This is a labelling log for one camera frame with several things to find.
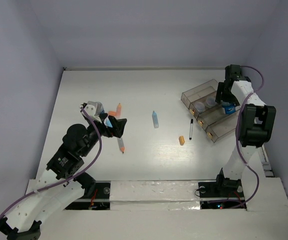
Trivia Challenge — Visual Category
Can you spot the orange highlighter cap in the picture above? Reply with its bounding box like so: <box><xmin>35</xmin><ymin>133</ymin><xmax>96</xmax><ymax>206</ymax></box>
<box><xmin>108</xmin><ymin>111</ymin><xmax>116</xmax><ymax>117</ymax></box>

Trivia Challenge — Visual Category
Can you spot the black whiteboard marker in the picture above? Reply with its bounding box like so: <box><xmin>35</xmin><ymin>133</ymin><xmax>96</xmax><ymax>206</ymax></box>
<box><xmin>189</xmin><ymin>119</ymin><xmax>193</xmax><ymax>141</ymax></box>

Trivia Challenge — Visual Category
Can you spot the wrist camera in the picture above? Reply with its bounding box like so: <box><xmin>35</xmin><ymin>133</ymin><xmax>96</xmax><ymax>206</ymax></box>
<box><xmin>225</xmin><ymin>64</ymin><xmax>243</xmax><ymax>79</ymax></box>
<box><xmin>80</xmin><ymin>101</ymin><xmax>99</xmax><ymax>118</ymax></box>

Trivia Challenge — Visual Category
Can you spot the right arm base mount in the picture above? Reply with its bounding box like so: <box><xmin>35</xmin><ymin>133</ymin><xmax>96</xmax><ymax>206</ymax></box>
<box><xmin>194</xmin><ymin>181</ymin><xmax>247</xmax><ymax>210</ymax></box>

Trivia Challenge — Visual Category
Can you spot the yellow highlighter cap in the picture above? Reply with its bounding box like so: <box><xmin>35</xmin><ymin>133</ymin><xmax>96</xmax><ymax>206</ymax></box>
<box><xmin>179</xmin><ymin>136</ymin><xmax>185</xmax><ymax>146</ymax></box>

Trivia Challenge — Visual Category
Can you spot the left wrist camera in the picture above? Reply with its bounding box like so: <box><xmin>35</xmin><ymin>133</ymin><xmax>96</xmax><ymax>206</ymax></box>
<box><xmin>80</xmin><ymin>101</ymin><xmax>99</xmax><ymax>118</ymax></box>

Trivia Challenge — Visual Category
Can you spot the clear four-compartment organizer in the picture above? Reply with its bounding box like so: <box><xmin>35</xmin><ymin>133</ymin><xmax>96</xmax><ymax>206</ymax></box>
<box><xmin>181</xmin><ymin>79</ymin><xmax>239</xmax><ymax>143</ymax></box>

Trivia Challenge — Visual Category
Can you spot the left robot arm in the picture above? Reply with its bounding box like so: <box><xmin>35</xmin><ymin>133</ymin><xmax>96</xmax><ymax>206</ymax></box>
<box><xmin>0</xmin><ymin>113</ymin><xmax>127</xmax><ymax>240</ymax></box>

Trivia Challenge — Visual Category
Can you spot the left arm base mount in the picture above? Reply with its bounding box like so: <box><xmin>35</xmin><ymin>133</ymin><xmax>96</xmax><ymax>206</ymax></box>
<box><xmin>65</xmin><ymin>181</ymin><xmax>111</xmax><ymax>211</ymax></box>

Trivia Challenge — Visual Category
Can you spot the orange highlighter upper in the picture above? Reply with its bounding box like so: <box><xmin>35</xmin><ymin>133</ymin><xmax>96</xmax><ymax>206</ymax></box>
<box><xmin>116</xmin><ymin>103</ymin><xmax>122</xmax><ymax>119</ymax></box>

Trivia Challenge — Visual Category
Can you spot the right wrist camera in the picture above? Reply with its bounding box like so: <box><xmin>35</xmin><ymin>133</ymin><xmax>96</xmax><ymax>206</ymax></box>
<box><xmin>225</xmin><ymin>64</ymin><xmax>243</xmax><ymax>79</ymax></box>

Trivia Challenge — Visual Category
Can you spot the blue paint jar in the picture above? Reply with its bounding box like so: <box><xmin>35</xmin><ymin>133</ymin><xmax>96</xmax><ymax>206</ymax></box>
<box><xmin>97</xmin><ymin>102</ymin><xmax>105</xmax><ymax>115</ymax></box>
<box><xmin>221</xmin><ymin>102</ymin><xmax>240</xmax><ymax>115</ymax></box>

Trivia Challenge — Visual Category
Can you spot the blue highlighter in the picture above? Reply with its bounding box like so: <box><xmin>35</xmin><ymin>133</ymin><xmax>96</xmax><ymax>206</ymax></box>
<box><xmin>152</xmin><ymin>111</ymin><xmax>159</xmax><ymax>129</ymax></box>

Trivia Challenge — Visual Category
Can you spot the clear paperclip jar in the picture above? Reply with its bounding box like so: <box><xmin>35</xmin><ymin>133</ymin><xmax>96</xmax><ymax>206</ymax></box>
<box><xmin>205</xmin><ymin>96</ymin><xmax>217</xmax><ymax>108</ymax></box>
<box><xmin>193</xmin><ymin>101</ymin><xmax>205</xmax><ymax>113</ymax></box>

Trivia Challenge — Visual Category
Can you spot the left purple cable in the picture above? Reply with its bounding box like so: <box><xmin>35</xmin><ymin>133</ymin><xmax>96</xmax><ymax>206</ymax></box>
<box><xmin>0</xmin><ymin>107</ymin><xmax>102</xmax><ymax>240</ymax></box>

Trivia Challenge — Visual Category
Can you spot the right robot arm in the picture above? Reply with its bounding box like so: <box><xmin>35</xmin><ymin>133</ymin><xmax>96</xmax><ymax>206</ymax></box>
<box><xmin>214</xmin><ymin>64</ymin><xmax>276</xmax><ymax>196</ymax></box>

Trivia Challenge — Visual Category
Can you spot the purple cable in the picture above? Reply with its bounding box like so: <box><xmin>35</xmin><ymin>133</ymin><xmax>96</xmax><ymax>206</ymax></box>
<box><xmin>0</xmin><ymin>107</ymin><xmax>102</xmax><ymax>240</ymax></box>
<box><xmin>206</xmin><ymin>65</ymin><xmax>265</xmax><ymax>210</ymax></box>

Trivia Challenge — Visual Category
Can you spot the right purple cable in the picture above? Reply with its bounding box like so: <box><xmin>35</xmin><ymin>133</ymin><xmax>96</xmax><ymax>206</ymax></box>
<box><xmin>206</xmin><ymin>65</ymin><xmax>265</xmax><ymax>210</ymax></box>

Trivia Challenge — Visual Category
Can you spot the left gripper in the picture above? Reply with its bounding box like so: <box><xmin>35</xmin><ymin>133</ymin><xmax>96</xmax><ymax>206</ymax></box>
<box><xmin>81</xmin><ymin>112</ymin><xmax>127</xmax><ymax>156</ymax></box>

